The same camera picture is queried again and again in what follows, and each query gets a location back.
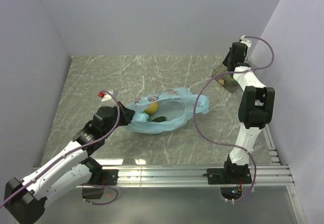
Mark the clear plastic fruit bin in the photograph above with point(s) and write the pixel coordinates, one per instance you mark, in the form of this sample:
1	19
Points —
221	69

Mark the yellow lemon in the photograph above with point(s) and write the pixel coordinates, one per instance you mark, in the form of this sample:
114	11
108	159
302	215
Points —
152	108

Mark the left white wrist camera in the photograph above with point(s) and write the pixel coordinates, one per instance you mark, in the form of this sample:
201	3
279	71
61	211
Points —
107	96

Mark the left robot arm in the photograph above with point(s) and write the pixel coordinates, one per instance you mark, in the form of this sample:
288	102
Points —
27	199

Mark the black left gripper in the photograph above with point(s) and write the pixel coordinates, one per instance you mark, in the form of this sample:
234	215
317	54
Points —
126	114

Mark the light blue printed plastic bag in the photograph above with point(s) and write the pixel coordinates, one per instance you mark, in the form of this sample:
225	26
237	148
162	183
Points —
176	104

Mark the dark green avocado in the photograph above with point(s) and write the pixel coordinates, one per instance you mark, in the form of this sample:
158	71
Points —
159	119

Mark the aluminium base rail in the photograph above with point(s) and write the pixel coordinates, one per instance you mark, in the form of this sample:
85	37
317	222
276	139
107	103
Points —
144	176

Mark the green melon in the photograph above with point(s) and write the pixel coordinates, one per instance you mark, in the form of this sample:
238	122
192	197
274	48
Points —
229	80

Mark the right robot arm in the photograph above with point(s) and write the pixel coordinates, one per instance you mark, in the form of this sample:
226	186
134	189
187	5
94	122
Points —
254	113

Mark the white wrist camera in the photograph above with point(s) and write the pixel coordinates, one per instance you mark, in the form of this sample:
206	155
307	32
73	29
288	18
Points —
107	96
243	39

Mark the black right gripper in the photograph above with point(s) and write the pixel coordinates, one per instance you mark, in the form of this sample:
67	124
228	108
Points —
226	61

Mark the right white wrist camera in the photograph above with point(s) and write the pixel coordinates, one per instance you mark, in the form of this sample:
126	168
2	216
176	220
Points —
243	39

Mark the aluminium side rail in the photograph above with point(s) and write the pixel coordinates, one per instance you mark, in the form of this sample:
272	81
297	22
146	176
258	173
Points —
265	152

